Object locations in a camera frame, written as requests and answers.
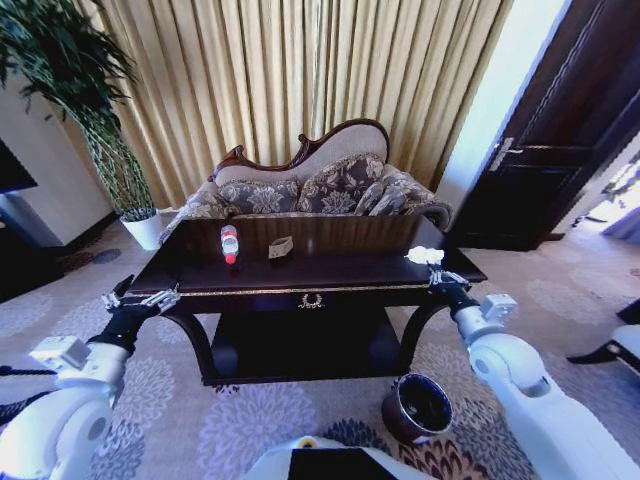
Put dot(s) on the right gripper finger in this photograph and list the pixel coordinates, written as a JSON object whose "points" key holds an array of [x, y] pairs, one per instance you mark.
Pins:
{"points": [[457, 280], [436, 277]]}

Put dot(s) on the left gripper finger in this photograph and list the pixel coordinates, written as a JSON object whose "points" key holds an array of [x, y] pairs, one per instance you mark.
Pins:
{"points": [[112, 299], [162, 298]]}

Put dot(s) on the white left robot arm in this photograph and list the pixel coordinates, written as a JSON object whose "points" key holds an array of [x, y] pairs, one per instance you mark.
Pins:
{"points": [[55, 425]]}

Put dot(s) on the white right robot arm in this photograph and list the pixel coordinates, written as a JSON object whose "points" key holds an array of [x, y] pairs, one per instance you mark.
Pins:
{"points": [[520, 380]]}

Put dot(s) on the dark round trash bin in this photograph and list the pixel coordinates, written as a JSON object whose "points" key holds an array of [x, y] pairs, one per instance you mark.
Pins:
{"points": [[417, 407]]}

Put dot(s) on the crumpled white tissue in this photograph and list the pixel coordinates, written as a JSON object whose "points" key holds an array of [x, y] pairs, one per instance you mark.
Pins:
{"points": [[425, 255]]}

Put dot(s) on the white plant pot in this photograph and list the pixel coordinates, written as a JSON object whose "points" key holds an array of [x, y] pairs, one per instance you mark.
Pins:
{"points": [[144, 230]]}

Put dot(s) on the clear bottle with red cap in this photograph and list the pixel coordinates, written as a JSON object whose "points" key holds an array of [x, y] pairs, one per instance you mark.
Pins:
{"points": [[229, 244]]}

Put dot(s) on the striped floral cushion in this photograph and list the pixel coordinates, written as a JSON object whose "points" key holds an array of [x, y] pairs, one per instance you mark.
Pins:
{"points": [[395, 195]]}

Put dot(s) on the dark television cabinet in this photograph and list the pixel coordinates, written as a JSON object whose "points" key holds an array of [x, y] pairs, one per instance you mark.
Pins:
{"points": [[25, 260]]}

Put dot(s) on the dark wooden table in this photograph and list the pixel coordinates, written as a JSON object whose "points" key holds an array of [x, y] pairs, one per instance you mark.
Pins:
{"points": [[310, 280]]}

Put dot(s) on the gold wreath drawer pull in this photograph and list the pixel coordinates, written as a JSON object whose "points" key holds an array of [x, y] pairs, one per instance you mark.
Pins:
{"points": [[311, 301]]}

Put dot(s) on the small brown paper box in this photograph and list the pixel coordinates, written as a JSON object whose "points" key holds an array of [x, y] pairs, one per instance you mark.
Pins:
{"points": [[280, 248]]}

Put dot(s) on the large floral cushion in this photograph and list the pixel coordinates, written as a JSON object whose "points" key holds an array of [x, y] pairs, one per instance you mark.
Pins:
{"points": [[340, 187]]}

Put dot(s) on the small floral cushion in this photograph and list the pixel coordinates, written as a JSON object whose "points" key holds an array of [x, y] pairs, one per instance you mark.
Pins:
{"points": [[260, 197]]}

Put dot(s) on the dark wooden door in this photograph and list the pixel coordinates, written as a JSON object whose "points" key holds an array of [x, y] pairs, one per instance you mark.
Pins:
{"points": [[555, 150]]}

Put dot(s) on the beige carved wood sofa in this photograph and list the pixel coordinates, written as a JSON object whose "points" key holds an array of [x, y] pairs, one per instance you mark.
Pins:
{"points": [[340, 145]]}

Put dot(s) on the black television screen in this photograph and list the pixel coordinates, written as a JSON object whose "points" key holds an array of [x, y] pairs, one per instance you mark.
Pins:
{"points": [[12, 167]]}

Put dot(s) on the white seat with dark leg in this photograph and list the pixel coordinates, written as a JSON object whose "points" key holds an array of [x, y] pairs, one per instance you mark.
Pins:
{"points": [[617, 347]]}

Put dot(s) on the white robot chest shell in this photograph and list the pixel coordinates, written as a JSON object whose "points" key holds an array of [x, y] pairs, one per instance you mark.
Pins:
{"points": [[325, 462]]}

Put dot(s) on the tall green potted plant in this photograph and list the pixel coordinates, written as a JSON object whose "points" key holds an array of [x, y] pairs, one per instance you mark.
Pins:
{"points": [[75, 70]]}

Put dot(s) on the golden pleated curtain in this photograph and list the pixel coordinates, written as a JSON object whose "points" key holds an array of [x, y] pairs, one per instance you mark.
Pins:
{"points": [[300, 70]]}

